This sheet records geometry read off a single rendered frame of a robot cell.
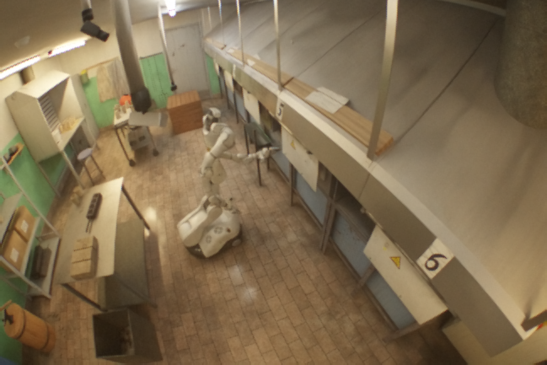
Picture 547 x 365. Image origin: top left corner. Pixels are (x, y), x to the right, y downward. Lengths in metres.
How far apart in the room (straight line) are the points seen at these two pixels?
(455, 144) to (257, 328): 2.05
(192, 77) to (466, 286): 6.26
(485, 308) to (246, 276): 2.11
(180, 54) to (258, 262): 5.13
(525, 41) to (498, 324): 0.95
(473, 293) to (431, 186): 0.40
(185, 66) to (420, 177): 5.86
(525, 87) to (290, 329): 2.30
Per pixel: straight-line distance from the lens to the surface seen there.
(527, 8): 1.09
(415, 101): 1.08
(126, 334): 2.56
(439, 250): 0.82
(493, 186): 0.88
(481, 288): 0.82
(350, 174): 1.00
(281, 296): 2.32
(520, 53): 1.07
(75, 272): 2.08
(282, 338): 2.23
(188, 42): 6.09
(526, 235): 0.88
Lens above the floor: 2.21
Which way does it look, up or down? 37 degrees down
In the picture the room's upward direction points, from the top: 3 degrees counter-clockwise
